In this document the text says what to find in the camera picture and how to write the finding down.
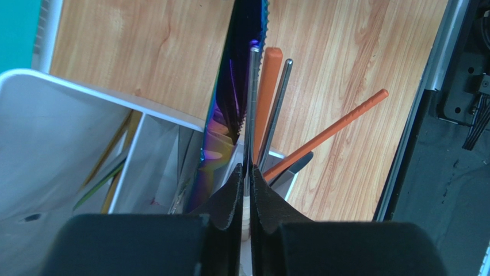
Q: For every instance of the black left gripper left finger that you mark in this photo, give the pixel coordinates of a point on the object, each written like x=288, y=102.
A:
x=203, y=242

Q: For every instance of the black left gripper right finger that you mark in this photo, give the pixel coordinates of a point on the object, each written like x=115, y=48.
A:
x=286, y=242

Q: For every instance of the iridescent purple knife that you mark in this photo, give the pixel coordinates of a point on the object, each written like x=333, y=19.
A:
x=228, y=106

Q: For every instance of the gold spoon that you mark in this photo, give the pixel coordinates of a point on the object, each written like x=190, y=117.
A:
x=107, y=171

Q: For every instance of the white compartment organizer box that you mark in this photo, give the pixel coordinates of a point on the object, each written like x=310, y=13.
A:
x=52, y=133

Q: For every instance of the silver utensil in organizer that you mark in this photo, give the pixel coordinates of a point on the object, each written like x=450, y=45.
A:
x=291, y=171

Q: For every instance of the green notebook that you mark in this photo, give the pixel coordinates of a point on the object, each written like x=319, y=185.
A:
x=28, y=34

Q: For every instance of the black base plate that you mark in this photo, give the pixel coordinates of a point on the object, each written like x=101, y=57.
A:
x=439, y=178

